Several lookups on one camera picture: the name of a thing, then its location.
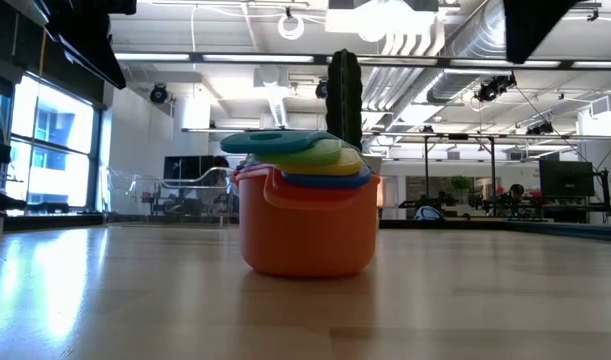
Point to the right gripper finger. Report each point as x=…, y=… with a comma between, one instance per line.
x=532, y=25

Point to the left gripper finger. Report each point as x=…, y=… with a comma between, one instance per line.
x=92, y=55

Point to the teal measuring cup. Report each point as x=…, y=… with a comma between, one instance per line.
x=265, y=142

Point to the purple measuring cup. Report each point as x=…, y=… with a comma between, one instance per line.
x=252, y=166

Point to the yellow measuring cup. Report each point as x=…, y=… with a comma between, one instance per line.
x=337, y=167

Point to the blue measuring cup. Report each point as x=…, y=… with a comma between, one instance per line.
x=330, y=181

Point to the red measuring cup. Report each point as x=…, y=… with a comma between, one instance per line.
x=310, y=197

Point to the orange measuring cup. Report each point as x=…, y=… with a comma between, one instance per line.
x=305, y=240

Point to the clear plastic basket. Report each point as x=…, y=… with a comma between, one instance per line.
x=135, y=200

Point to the round black ceiling speaker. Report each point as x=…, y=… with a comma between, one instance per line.
x=158, y=93

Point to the large window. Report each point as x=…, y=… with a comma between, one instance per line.
x=60, y=150

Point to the long ceiling light strip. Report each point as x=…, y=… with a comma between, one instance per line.
x=235, y=58

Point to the black computer monitor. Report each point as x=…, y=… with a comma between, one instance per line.
x=565, y=179

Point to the person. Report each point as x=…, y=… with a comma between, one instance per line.
x=516, y=192

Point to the green leafy plant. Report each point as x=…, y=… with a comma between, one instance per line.
x=460, y=183

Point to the green cactus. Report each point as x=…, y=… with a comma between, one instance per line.
x=345, y=95

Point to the white and blue ball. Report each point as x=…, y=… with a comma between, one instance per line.
x=427, y=214

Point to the black ceiling camera rig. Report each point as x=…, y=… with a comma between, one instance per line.
x=495, y=87

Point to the silver ventilation duct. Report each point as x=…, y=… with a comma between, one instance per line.
x=465, y=55

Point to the dark wall screen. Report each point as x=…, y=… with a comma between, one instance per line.
x=185, y=167

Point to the black workstation frame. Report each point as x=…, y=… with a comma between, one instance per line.
x=491, y=170

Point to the black aluminium table frame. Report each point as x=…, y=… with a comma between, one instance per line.
x=535, y=226

